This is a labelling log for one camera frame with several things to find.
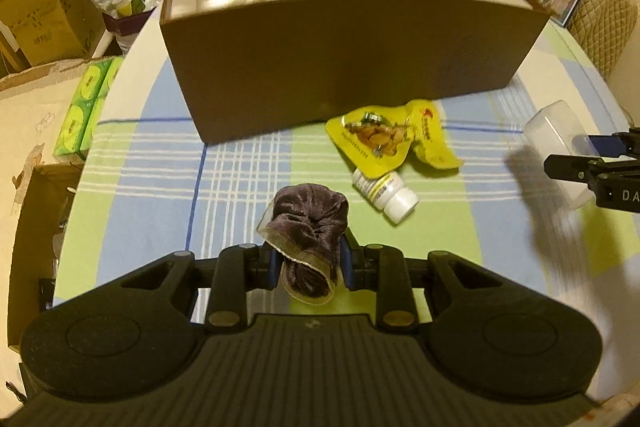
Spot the checked tablecloth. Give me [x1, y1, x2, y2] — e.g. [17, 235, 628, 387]
[52, 19, 640, 403]

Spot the beige quilted chair cover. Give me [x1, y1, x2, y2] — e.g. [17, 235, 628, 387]
[565, 0, 640, 80]

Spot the yellow snack pouch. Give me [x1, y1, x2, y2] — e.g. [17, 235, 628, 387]
[325, 98, 465, 180]

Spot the brown cardboard box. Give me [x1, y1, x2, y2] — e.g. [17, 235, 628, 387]
[160, 0, 551, 145]

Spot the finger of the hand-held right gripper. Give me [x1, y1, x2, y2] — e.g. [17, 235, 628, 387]
[574, 128, 640, 158]
[544, 155, 640, 188]

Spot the brown velvet cloth pouch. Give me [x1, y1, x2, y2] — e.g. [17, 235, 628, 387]
[256, 183, 350, 306]

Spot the white pill bottle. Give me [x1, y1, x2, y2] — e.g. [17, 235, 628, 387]
[351, 169, 420, 224]

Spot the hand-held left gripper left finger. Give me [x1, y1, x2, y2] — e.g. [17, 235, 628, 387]
[122, 244, 279, 334]

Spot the dark purple bin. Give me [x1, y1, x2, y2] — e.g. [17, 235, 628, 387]
[102, 9, 151, 52]

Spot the stack of green tissue packs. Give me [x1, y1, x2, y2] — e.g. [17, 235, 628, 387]
[52, 57, 126, 160]

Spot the clear plastic case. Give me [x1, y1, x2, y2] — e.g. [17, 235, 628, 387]
[522, 100, 593, 210]

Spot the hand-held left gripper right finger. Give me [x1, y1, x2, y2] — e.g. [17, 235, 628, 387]
[340, 232, 502, 334]

